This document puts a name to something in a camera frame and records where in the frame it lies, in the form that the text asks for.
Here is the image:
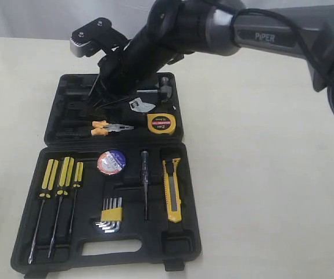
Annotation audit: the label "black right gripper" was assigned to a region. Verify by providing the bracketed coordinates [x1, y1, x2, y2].
[88, 38, 161, 108]

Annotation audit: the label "orange black handled pliers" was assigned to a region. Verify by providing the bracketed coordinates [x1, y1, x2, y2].
[56, 120, 135, 139]

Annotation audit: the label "yellow tape measure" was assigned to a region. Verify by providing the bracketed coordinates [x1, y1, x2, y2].
[147, 113, 177, 135]

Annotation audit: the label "black electrical tape roll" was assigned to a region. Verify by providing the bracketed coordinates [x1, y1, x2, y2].
[97, 149, 127, 176]

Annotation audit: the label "yellow utility knife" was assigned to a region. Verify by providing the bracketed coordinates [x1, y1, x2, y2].
[162, 158, 182, 223]

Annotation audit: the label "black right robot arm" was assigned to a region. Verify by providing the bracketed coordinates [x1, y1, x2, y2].
[97, 1, 334, 114]

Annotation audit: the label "black plastic tool case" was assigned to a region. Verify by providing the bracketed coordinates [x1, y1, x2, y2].
[10, 73, 202, 278]

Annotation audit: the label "silver adjustable wrench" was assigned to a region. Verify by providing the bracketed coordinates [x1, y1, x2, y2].
[129, 98, 156, 113]

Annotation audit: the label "clear tester screwdriver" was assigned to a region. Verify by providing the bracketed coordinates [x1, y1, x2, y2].
[141, 151, 149, 220]

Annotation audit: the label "small yellow black screwdriver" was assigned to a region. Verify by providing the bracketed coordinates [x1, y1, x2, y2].
[69, 162, 84, 235]

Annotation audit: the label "medium yellow black screwdriver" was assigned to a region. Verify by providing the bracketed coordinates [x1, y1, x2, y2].
[48, 157, 74, 259]

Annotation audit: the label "large yellow black screwdriver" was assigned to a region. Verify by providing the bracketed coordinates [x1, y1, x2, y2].
[27, 159, 59, 264]

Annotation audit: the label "hex key set yellow holder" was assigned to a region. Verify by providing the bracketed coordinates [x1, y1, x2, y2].
[94, 197, 123, 234]

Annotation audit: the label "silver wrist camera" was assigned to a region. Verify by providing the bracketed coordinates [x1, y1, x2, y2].
[70, 17, 129, 58]

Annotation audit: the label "claw hammer black handle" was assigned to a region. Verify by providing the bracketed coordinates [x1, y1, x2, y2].
[134, 77, 174, 102]

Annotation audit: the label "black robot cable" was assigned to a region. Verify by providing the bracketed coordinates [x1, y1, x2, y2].
[207, 0, 334, 99]

